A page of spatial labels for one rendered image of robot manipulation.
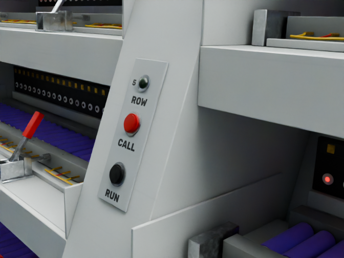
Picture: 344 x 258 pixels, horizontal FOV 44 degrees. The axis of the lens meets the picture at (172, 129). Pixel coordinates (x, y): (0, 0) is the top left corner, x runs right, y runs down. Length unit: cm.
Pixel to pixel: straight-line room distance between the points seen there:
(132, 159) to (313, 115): 15
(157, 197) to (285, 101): 12
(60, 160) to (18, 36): 17
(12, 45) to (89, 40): 19
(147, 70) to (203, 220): 13
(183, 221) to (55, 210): 17
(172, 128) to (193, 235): 9
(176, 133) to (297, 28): 13
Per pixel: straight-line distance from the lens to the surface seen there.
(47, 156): 57
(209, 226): 37
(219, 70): 30
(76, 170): 52
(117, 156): 35
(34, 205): 48
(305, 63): 26
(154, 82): 34
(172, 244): 34
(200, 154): 34
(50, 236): 43
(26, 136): 55
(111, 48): 40
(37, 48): 54
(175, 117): 31
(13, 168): 55
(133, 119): 34
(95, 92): 68
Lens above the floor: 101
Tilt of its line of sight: 1 degrees down
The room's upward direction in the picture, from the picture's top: 16 degrees clockwise
